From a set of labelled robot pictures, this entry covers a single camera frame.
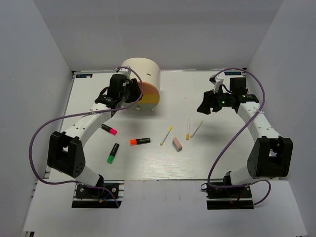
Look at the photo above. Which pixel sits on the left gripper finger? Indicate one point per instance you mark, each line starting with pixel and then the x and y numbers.
pixel 136 93
pixel 126 94

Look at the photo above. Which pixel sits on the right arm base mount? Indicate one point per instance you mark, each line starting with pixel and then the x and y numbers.
pixel 227 199

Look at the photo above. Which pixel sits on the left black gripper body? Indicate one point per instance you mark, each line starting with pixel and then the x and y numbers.
pixel 122 96

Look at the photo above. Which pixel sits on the yellow white pen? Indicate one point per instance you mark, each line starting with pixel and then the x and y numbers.
pixel 196 129
pixel 188 130
pixel 166 135

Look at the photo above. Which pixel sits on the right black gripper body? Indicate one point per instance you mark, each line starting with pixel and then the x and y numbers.
pixel 222 100

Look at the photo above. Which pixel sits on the blue label sticker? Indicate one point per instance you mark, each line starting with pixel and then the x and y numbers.
pixel 83 76
pixel 233 73

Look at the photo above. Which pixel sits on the orange highlighter marker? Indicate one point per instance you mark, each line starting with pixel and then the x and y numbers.
pixel 139 141

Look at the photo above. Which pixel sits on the green highlighter marker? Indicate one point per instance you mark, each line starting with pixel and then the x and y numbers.
pixel 112 154

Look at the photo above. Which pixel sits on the right blue label sticker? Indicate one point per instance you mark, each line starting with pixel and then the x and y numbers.
pixel 233 73

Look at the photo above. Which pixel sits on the pink eraser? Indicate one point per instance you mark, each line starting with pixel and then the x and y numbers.
pixel 177 145

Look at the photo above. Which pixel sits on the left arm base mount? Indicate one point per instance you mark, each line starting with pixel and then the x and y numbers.
pixel 85 197

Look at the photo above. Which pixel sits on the pink highlighter marker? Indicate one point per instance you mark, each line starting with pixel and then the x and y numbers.
pixel 109 129

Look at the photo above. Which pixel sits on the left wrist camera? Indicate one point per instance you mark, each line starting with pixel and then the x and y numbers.
pixel 123 70

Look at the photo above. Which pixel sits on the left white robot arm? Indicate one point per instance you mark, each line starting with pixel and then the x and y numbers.
pixel 65 152

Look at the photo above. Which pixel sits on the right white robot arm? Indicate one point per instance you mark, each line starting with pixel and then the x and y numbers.
pixel 271 154

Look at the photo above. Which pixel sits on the cream round drawer organizer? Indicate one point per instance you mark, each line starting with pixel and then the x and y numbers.
pixel 149 72

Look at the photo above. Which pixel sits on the left blue label sticker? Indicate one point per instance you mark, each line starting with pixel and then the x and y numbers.
pixel 83 76

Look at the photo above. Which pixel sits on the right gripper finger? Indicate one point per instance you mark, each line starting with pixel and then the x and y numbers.
pixel 210 97
pixel 205 107

